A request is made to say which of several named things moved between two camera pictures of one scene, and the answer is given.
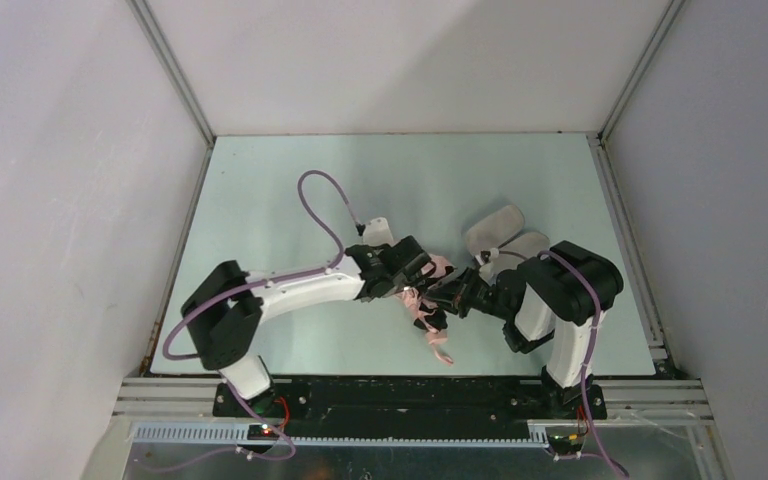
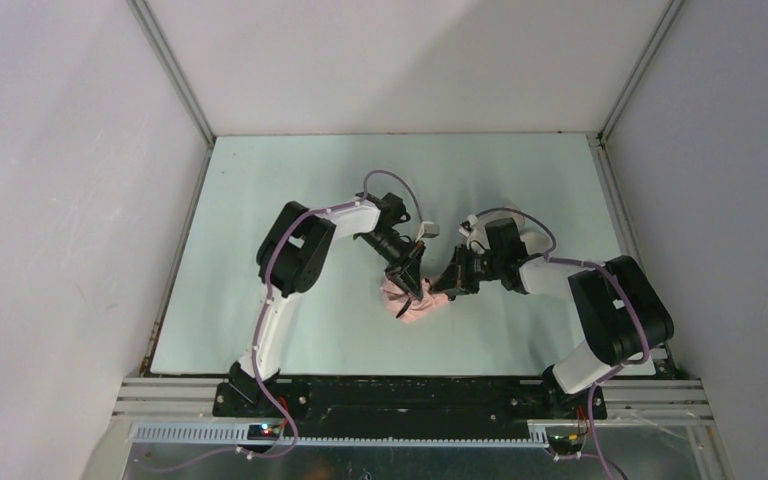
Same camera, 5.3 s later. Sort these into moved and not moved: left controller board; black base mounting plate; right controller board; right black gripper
Moved: right black gripper
Not moved: black base mounting plate; right controller board; left controller board
